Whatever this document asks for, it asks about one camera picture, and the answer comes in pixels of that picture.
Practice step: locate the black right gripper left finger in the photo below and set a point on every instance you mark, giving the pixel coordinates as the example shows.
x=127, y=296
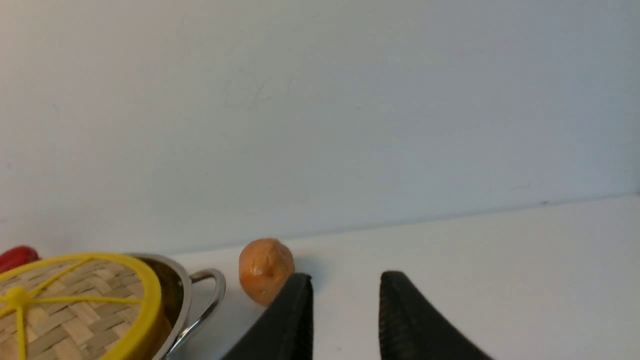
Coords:
x=285, y=330

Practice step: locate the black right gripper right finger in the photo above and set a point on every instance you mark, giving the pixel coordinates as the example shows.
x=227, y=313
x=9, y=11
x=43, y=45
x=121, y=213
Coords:
x=411, y=328

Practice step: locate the bamboo steamer yellow rim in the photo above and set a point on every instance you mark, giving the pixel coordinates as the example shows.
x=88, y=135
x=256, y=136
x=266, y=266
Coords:
x=152, y=339

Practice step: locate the woven bamboo steamer lid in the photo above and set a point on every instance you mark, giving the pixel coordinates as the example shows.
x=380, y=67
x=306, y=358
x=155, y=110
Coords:
x=85, y=306

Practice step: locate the stainless steel pot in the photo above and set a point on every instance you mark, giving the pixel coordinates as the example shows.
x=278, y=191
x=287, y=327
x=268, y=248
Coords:
x=177, y=290

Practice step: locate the brown potato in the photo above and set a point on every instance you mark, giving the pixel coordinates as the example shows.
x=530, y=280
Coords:
x=264, y=265

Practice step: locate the red bell pepper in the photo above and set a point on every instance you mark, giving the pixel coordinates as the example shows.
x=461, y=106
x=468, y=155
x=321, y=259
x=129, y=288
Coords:
x=17, y=257

